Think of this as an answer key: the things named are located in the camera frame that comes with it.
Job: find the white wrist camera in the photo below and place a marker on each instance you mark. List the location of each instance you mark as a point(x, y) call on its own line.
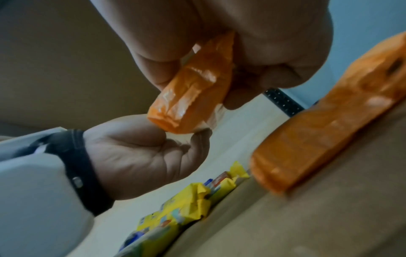
point(31, 200)

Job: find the black metal wooden shelf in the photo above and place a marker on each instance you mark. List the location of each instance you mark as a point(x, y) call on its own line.
point(317, 226)

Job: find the person's right hand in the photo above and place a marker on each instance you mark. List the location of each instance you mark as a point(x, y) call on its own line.
point(206, 22)

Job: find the black wristband with marker tags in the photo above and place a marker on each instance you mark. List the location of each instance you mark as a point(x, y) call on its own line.
point(79, 160)

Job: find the orange Casa 60L packet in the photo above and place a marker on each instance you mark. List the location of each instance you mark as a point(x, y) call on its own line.
point(317, 130)
point(190, 100)

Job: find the person's left hand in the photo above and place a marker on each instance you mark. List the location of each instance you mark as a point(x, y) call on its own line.
point(136, 158)

